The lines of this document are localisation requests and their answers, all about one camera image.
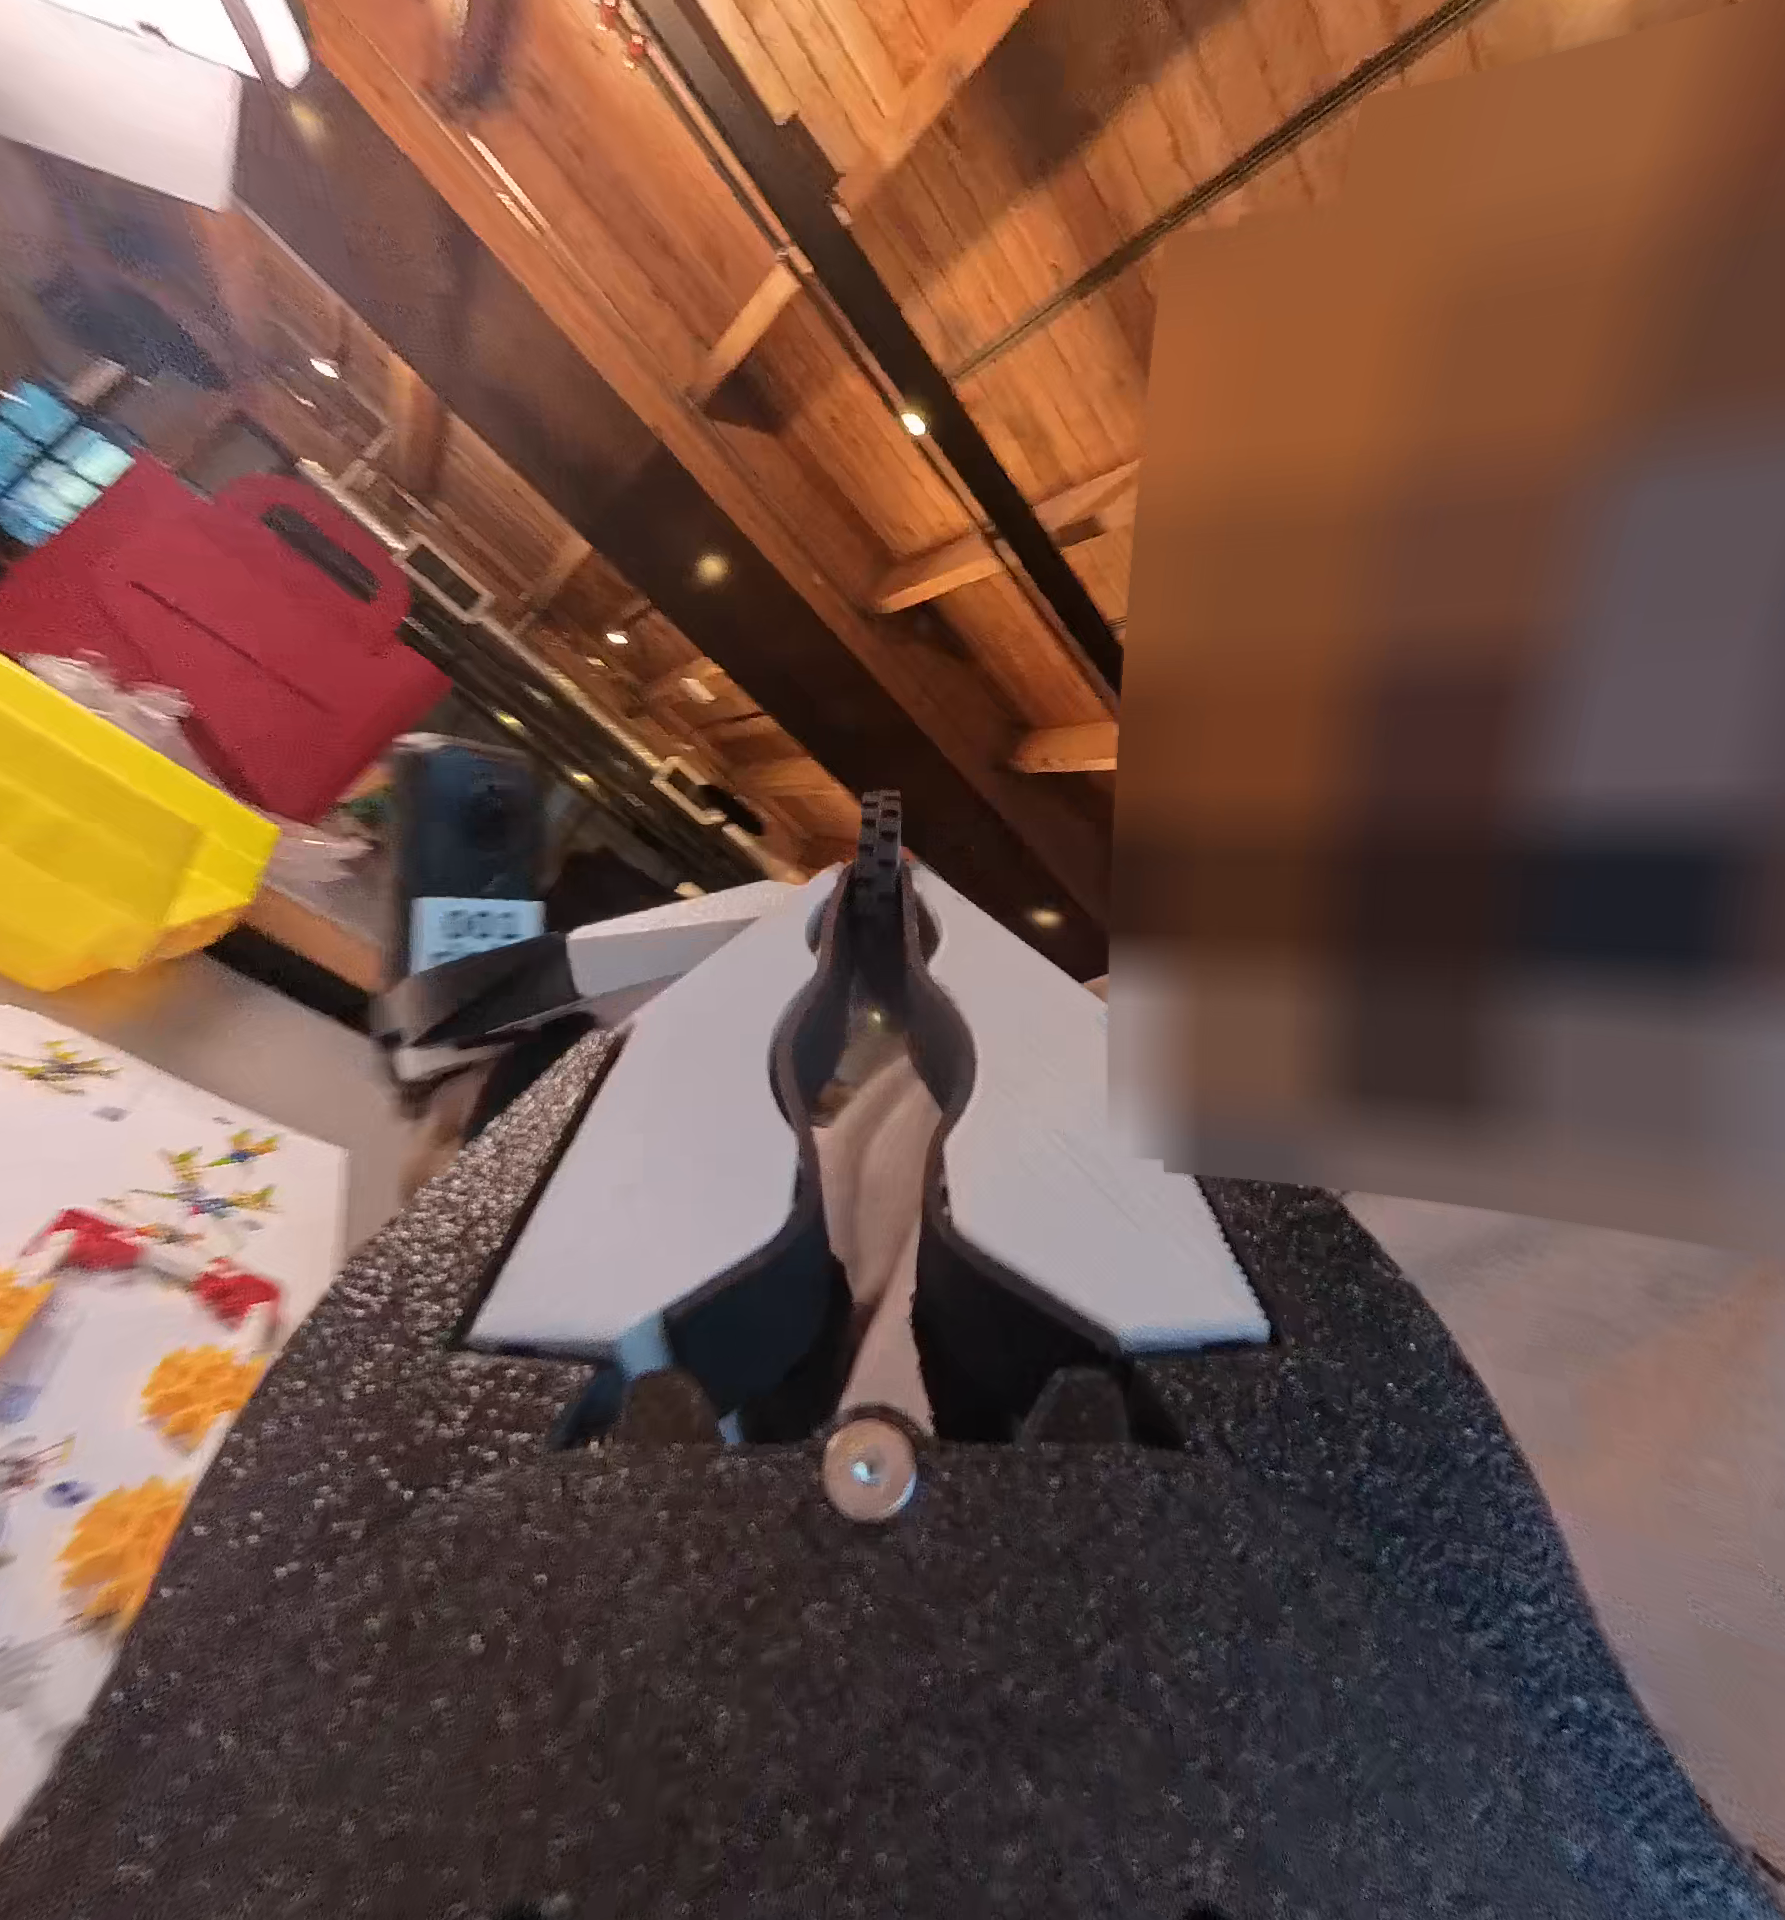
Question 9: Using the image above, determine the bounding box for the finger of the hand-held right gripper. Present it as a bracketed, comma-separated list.
[554, 882, 833, 1011]
[377, 959, 629, 1080]

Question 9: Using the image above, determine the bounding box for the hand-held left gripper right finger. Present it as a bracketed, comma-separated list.
[891, 872, 1269, 1427]

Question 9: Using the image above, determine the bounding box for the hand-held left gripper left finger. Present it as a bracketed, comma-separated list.
[466, 872, 882, 1427]

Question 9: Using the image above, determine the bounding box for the black rubber tyre ring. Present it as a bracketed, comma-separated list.
[848, 787, 918, 965]

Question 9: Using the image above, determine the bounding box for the yellow plastic parts bin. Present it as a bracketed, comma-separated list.
[0, 620, 281, 994]

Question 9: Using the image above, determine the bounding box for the large fold-out instruction sheet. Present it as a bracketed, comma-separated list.
[0, 959, 348, 1920]

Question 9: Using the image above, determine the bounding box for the colourful rod and connector model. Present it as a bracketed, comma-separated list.
[0, 1193, 287, 1637]

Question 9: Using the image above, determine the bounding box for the person in beige hoodie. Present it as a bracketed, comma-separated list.
[1340, 1193, 1785, 1888]

